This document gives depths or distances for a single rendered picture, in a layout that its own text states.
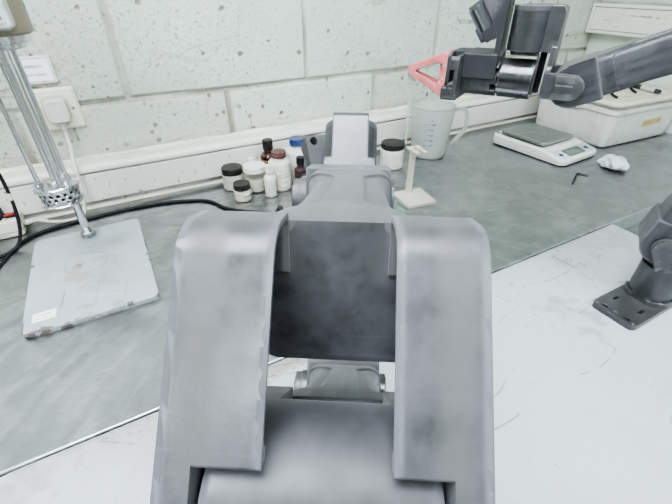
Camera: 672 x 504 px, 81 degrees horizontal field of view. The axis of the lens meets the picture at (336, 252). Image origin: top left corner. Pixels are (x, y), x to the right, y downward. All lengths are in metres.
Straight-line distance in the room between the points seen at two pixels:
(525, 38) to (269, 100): 0.68
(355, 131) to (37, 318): 0.59
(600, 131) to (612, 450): 1.13
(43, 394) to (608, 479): 0.70
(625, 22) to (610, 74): 1.22
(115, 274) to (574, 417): 0.75
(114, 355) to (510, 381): 0.56
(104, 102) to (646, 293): 1.13
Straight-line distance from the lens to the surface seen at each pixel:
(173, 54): 1.07
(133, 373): 0.64
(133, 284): 0.78
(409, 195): 1.01
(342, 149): 0.40
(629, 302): 0.82
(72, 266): 0.89
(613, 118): 1.54
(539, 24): 0.69
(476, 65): 0.70
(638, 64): 0.70
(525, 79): 0.70
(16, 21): 0.72
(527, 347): 0.67
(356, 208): 0.16
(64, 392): 0.66
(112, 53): 1.06
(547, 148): 1.38
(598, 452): 0.60
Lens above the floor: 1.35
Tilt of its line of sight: 35 degrees down
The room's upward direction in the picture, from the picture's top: straight up
